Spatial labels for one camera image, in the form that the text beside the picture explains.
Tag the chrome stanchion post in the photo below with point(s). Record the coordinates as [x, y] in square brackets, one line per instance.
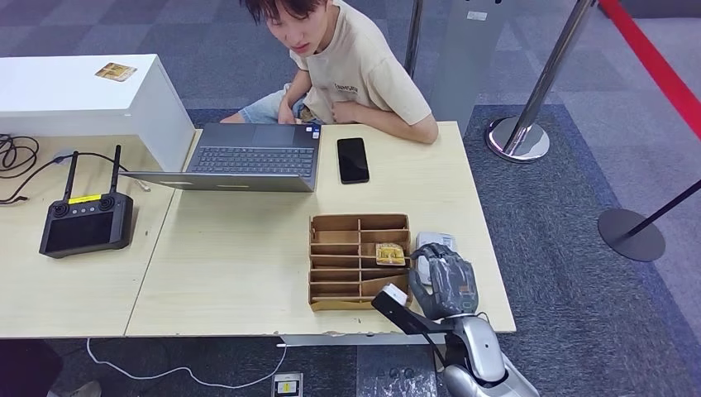
[517, 140]

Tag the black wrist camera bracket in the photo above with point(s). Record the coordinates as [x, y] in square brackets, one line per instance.
[422, 324]

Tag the clear plastic hand wrap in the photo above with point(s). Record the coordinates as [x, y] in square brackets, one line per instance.
[457, 282]

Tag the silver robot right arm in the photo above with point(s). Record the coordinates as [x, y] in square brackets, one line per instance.
[482, 350]

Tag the grey open laptop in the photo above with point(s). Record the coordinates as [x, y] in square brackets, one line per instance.
[252, 161]

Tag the white box cabinet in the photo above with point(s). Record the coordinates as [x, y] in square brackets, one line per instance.
[71, 104]

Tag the black stanchion post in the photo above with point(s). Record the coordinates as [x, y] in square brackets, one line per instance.
[630, 235]

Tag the gold patterned card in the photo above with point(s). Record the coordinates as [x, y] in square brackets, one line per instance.
[115, 72]
[390, 255]

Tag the person's right hand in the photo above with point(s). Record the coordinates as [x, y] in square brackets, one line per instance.
[287, 112]

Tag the cardboard compartment organizer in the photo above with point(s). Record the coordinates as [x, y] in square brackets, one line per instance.
[339, 263]

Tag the grey kiosk panel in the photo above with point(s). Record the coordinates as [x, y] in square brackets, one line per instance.
[465, 66]

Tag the white card reader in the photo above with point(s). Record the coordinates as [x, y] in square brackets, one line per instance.
[435, 239]

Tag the red barrier belt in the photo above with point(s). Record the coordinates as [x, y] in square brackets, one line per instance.
[657, 66]

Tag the steel floor socket plate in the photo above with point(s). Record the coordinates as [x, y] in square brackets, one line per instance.
[287, 386]

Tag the person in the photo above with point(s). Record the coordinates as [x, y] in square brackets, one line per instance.
[27, 367]
[356, 66]

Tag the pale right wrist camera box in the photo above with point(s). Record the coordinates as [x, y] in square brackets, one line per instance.
[391, 298]

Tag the person's left hand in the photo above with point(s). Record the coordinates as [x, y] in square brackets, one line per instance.
[342, 112]

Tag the thin chrome pole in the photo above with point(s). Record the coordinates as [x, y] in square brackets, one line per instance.
[414, 33]

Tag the black smartphone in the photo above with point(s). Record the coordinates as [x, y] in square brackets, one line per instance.
[353, 160]

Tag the person's right forearm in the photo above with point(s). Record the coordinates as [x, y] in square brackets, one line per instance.
[298, 87]

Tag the black remote controller with antennas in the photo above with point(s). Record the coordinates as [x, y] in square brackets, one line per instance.
[82, 230]

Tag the person's left forearm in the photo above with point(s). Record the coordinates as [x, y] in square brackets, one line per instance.
[400, 126]

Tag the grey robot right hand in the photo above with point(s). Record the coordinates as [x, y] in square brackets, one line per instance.
[449, 285]

